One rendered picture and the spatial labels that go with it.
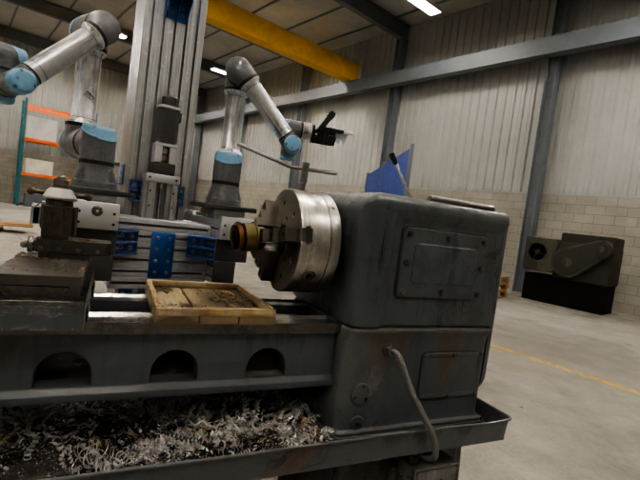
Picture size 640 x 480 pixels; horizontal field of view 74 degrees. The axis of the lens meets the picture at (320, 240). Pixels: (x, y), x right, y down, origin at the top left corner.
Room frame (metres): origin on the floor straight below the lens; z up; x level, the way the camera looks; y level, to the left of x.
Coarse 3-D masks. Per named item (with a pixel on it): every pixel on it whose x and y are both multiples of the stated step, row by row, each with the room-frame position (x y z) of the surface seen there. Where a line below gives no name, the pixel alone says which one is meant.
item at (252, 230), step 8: (248, 224) 1.23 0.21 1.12; (256, 224) 1.24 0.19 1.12; (232, 232) 1.25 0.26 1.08; (240, 232) 1.20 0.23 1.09; (248, 232) 1.21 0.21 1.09; (256, 232) 1.22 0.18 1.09; (232, 240) 1.25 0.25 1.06; (240, 240) 1.20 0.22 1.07; (248, 240) 1.21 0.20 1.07; (256, 240) 1.22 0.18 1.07; (232, 248) 1.23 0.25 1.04; (240, 248) 1.22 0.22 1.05; (248, 248) 1.22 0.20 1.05; (256, 248) 1.23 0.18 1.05
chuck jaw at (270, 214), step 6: (276, 198) 1.38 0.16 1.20; (264, 204) 1.35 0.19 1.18; (270, 204) 1.34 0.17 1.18; (276, 204) 1.35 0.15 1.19; (264, 210) 1.31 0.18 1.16; (270, 210) 1.33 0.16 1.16; (276, 210) 1.34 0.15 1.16; (258, 216) 1.33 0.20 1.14; (264, 216) 1.30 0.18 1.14; (270, 216) 1.31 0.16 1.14; (276, 216) 1.32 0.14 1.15; (258, 222) 1.28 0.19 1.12; (264, 222) 1.29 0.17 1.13; (270, 222) 1.30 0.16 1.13; (276, 222) 1.31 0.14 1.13; (270, 228) 1.30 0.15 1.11; (276, 228) 1.30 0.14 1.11
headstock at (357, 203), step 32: (320, 192) 1.53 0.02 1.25; (352, 192) 1.33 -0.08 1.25; (352, 224) 1.23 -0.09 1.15; (384, 224) 1.20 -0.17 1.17; (416, 224) 1.27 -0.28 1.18; (448, 224) 1.32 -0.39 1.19; (480, 224) 1.37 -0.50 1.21; (352, 256) 1.21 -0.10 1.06; (384, 256) 1.21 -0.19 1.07; (416, 256) 1.26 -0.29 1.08; (448, 256) 1.32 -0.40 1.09; (480, 256) 1.38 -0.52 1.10; (352, 288) 1.19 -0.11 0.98; (384, 288) 1.22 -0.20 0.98; (416, 288) 1.28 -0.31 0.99; (448, 288) 1.33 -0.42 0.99; (480, 288) 1.39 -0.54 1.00; (352, 320) 1.18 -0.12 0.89; (384, 320) 1.24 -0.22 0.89; (416, 320) 1.29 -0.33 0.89; (448, 320) 1.35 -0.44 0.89; (480, 320) 1.41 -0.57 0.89
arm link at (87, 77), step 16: (80, 16) 1.61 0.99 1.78; (80, 64) 1.61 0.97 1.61; (96, 64) 1.64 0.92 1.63; (80, 80) 1.61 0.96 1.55; (96, 80) 1.64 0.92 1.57; (80, 96) 1.61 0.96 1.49; (96, 96) 1.65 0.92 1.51; (80, 112) 1.61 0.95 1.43; (80, 128) 1.60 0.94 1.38; (64, 144) 1.61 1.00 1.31
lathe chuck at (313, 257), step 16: (288, 192) 1.29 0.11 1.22; (304, 192) 1.26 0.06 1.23; (288, 208) 1.27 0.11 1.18; (304, 208) 1.19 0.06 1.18; (320, 208) 1.22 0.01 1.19; (288, 224) 1.26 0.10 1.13; (304, 224) 1.17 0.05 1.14; (320, 224) 1.19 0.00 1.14; (320, 240) 1.18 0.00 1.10; (288, 256) 1.23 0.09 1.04; (304, 256) 1.17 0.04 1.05; (320, 256) 1.19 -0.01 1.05; (288, 272) 1.22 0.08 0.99; (304, 272) 1.19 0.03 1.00; (320, 272) 1.21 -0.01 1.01; (288, 288) 1.23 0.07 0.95; (304, 288) 1.24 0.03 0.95
